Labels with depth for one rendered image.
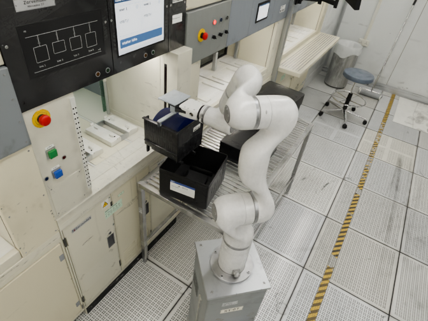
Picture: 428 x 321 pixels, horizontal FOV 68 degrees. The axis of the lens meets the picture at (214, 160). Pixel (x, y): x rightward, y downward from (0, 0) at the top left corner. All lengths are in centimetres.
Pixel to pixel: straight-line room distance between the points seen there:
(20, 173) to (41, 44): 44
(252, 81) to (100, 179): 97
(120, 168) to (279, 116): 101
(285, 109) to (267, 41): 205
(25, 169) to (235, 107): 77
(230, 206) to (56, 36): 79
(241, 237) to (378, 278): 166
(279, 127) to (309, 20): 350
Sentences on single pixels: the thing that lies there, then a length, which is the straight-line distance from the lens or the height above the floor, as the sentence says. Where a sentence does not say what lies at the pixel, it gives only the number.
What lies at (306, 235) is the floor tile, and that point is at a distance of 271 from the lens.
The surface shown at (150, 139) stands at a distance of 157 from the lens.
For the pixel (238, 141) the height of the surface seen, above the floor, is 86.
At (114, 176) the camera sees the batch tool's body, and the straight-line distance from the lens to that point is 167.
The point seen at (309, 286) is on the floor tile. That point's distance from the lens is 245.
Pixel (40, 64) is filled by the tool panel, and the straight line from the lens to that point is 117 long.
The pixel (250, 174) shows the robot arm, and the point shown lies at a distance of 102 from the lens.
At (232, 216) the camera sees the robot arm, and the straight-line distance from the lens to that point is 111.
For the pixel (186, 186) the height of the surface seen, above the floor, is 88.
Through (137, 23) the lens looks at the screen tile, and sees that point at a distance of 142.
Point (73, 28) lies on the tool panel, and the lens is 121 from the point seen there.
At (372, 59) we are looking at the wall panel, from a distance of 555.
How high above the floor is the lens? 198
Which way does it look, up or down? 39 degrees down
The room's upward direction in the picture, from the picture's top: 8 degrees clockwise
